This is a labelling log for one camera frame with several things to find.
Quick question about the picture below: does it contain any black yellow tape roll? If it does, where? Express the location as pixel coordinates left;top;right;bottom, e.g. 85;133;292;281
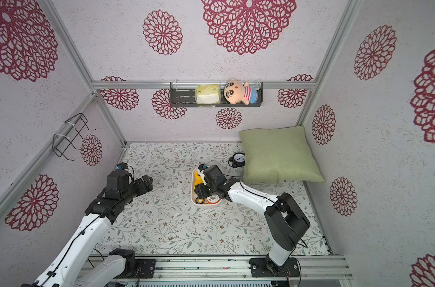
194;197;205;204

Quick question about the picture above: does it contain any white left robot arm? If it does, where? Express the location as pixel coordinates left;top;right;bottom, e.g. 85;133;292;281
22;170;154;287

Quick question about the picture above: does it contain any cartoon boy plush doll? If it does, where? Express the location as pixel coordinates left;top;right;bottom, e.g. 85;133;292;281
223;78;258;105

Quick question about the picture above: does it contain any black round alarm clock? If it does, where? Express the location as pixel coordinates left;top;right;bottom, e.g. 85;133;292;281
228;153;246;169

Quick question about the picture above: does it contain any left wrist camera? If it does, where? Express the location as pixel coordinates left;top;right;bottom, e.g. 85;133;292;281
117;163;128;171

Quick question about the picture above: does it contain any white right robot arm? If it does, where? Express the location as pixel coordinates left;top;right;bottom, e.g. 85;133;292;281
194;164;311;276

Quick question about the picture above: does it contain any orange white tape roll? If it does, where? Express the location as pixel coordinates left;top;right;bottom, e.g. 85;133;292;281
206;195;221;204

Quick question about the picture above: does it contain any yellow-green sponge pack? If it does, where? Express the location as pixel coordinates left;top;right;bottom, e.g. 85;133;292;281
195;84;221;105

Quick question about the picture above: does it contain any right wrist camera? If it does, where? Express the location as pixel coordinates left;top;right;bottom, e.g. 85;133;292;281
197;164;207;176

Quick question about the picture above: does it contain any green square pillow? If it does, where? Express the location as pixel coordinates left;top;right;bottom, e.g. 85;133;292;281
239;126;324;184

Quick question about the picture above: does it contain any black wall shelf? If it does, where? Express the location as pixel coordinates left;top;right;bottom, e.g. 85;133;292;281
169;81;264;108

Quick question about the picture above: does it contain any black wire wall rack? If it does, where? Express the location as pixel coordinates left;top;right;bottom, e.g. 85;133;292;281
51;112;95;161

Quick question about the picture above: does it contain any white plastic storage box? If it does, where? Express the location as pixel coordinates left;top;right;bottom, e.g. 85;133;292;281
191;167;222;208

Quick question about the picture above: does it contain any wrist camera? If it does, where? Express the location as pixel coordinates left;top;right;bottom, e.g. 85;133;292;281
197;164;207;176
117;163;128;171

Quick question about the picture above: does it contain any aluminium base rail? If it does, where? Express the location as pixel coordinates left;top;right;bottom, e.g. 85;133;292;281
137;255;353;283

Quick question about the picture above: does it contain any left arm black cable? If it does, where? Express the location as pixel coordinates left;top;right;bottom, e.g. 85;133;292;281
37;164;136;287

